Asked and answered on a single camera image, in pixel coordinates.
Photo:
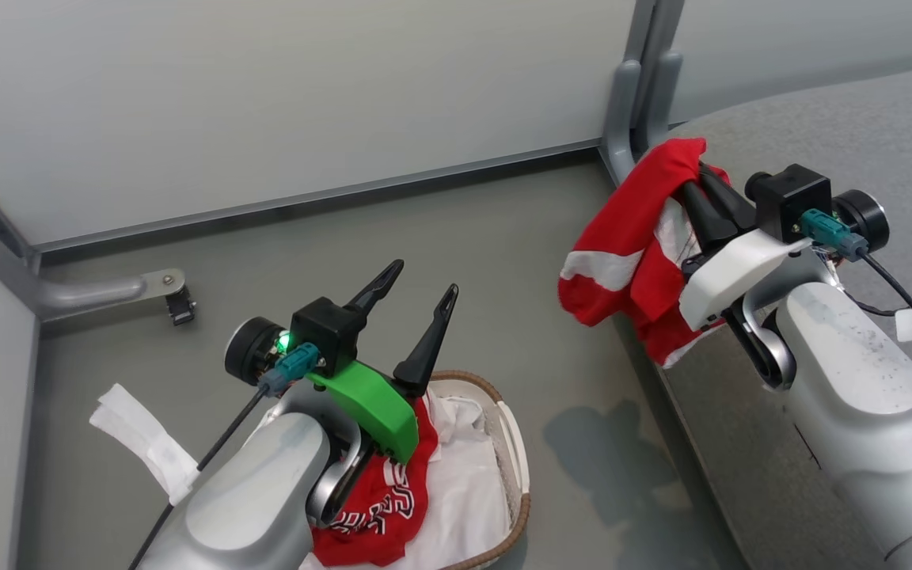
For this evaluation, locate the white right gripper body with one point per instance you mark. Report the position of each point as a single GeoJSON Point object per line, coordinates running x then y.
{"type": "Point", "coordinates": [729, 273]}

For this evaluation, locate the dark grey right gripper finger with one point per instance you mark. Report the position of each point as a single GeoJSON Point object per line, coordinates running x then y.
{"type": "Point", "coordinates": [729, 198]}
{"type": "Point", "coordinates": [708, 218]}

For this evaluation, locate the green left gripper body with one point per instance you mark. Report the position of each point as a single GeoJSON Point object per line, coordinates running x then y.
{"type": "Point", "coordinates": [381, 408]}

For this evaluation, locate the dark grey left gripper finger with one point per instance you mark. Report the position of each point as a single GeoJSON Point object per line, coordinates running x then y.
{"type": "Point", "coordinates": [428, 348]}
{"type": "Point", "coordinates": [377, 289]}

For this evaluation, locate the red garment with white band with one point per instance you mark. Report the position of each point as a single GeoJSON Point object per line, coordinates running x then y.
{"type": "Point", "coordinates": [630, 214]}

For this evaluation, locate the red garment with white lettering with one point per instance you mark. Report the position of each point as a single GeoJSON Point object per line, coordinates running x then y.
{"type": "Point", "coordinates": [393, 507]}

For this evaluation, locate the white cloth strip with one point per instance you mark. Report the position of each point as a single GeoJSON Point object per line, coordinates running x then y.
{"type": "Point", "coordinates": [143, 439]}

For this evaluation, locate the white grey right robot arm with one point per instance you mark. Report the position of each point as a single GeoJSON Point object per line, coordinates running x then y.
{"type": "Point", "coordinates": [860, 396]}

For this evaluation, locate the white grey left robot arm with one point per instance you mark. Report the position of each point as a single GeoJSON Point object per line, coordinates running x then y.
{"type": "Point", "coordinates": [266, 491]}

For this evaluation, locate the white basket with brown rim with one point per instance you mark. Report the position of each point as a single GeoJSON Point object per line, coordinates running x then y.
{"type": "Point", "coordinates": [516, 443]}

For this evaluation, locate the white cloth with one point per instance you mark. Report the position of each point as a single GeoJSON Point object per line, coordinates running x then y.
{"type": "Point", "coordinates": [472, 491]}

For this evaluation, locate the grey fabric sofa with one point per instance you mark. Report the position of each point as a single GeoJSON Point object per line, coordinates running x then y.
{"type": "Point", "coordinates": [860, 134]}

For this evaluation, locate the black caster wheel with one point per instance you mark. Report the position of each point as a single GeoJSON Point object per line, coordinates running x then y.
{"type": "Point", "coordinates": [181, 307]}

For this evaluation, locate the grey partition leg with foot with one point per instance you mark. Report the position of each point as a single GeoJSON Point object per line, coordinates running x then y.
{"type": "Point", "coordinates": [84, 293]}

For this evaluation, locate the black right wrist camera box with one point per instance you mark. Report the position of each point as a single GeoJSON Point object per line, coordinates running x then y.
{"type": "Point", "coordinates": [792, 198]}

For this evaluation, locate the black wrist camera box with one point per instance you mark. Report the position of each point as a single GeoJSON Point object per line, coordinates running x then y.
{"type": "Point", "coordinates": [325, 328]}
{"type": "Point", "coordinates": [792, 198]}

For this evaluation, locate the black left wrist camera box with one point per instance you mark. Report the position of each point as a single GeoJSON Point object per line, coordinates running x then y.
{"type": "Point", "coordinates": [325, 328]}

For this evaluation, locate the grey partition bottom rail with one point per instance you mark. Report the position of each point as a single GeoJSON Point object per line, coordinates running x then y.
{"type": "Point", "coordinates": [305, 199]}

